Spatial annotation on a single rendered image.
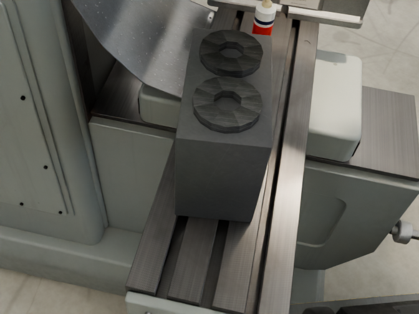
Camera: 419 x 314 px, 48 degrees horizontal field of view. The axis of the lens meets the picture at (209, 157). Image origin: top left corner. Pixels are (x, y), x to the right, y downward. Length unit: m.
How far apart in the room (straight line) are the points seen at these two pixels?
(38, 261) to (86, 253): 0.17
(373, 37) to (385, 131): 1.60
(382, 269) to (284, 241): 1.16
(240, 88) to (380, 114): 0.67
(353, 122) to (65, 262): 0.98
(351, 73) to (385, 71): 1.39
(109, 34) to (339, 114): 0.51
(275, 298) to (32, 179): 0.82
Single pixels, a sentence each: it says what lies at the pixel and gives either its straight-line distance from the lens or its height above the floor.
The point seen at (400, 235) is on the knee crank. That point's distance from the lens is 1.30.
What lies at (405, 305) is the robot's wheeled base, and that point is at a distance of 1.14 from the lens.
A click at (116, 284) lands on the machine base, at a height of 0.11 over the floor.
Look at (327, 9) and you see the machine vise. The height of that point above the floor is 0.96.
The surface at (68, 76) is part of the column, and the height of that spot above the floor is 0.86.
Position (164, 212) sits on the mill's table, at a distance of 0.73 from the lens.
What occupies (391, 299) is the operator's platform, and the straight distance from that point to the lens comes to 1.35.
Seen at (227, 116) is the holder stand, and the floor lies 1.13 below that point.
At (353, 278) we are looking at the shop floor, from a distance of 1.80.
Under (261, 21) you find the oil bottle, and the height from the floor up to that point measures 0.99.
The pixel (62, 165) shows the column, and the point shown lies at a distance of 1.24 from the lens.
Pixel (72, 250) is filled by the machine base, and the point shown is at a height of 0.20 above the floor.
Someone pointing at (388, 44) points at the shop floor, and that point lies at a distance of 2.75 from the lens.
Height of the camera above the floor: 1.55
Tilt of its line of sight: 52 degrees down
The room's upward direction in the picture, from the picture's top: 6 degrees clockwise
